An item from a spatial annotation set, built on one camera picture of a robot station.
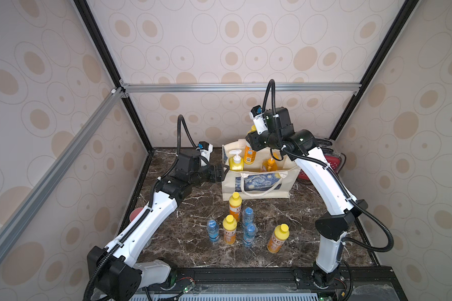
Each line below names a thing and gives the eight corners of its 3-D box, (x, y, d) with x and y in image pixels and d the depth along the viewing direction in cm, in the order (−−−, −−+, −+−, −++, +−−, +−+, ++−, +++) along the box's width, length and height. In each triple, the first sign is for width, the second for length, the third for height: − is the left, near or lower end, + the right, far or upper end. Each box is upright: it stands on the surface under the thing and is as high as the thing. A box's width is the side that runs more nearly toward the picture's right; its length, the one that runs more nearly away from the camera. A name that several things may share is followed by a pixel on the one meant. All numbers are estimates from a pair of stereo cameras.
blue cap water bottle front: (243, 247, 84) (245, 234, 71) (243, 238, 86) (245, 223, 73) (252, 247, 84) (256, 234, 71) (252, 238, 86) (255, 223, 73)
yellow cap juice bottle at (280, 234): (267, 254, 82) (278, 236, 64) (266, 244, 85) (276, 223, 67) (278, 254, 82) (292, 236, 64) (276, 244, 85) (289, 223, 67)
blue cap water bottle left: (210, 242, 85) (207, 228, 73) (210, 234, 88) (207, 219, 75) (219, 242, 85) (217, 228, 73) (219, 234, 88) (218, 219, 75)
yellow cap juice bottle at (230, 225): (224, 245, 84) (222, 224, 66) (224, 236, 86) (222, 214, 68) (235, 245, 84) (237, 224, 66) (235, 236, 86) (236, 214, 68)
